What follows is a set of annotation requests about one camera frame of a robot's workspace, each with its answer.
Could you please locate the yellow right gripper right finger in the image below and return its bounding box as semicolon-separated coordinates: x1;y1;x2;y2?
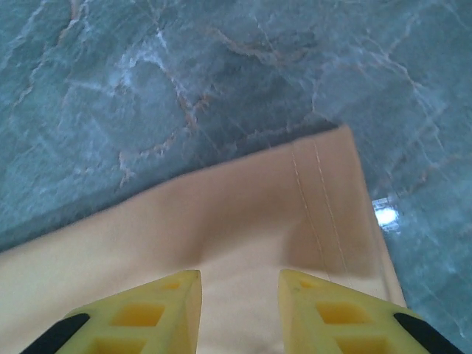
277;268;466;354

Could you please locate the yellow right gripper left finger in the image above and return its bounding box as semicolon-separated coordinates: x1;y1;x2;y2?
21;268;204;354

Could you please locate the orange printed t-shirt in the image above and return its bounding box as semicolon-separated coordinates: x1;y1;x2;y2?
0;124;409;354

